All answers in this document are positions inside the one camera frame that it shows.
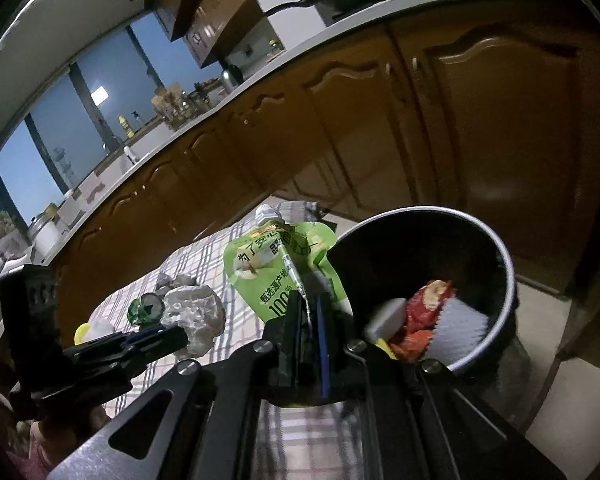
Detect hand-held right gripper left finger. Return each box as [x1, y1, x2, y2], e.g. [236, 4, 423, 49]
[47, 290, 311, 480]

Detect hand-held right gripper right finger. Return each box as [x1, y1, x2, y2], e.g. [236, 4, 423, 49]
[314, 290, 567, 480]

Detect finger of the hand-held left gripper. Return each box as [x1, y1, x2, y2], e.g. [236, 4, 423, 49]
[124, 326, 187, 341]
[64, 332, 190, 367]

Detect green spout pouch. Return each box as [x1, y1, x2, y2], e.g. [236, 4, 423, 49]
[223, 206, 353, 323]

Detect red snack wrapper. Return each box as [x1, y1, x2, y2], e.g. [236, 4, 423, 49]
[391, 280, 455, 361]

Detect black bin with white rim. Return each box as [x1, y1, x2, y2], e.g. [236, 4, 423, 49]
[326, 206, 518, 376]

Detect large white foam fruit net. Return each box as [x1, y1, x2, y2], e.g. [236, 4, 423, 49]
[430, 297, 492, 360]

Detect person's left hand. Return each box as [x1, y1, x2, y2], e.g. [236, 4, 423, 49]
[10, 400, 111, 478]

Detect green snack bag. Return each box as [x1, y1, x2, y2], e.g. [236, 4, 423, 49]
[127, 295, 165, 326]

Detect small white foam fruit net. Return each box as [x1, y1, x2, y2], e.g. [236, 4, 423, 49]
[87, 317, 117, 339]

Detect metal lidded canister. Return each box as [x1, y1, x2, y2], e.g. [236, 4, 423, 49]
[27, 212, 62, 257]

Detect plaid tablecloth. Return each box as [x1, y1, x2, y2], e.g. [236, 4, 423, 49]
[75, 200, 381, 480]

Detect kitchen window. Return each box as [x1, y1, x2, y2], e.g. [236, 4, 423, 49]
[0, 12, 181, 226]

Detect utensil holder with wooden utensils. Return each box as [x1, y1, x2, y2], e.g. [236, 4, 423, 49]
[152, 87, 191, 127]

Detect wooden lower cabinets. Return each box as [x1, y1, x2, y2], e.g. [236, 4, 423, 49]
[50, 0, 600, 336]

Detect wooden cabinets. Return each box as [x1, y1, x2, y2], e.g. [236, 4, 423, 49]
[147, 0, 266, 68]
[50, 0, 600, 336]

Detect steel electric kettle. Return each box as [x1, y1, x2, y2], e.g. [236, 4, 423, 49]
[220, 62, 244, 87]

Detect white kitchen countertop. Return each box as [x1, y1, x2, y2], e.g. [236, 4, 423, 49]
[0, 0, 588, 273]

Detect wooden upper cabinets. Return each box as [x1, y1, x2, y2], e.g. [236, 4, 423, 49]
[147, 0, 266, 68]

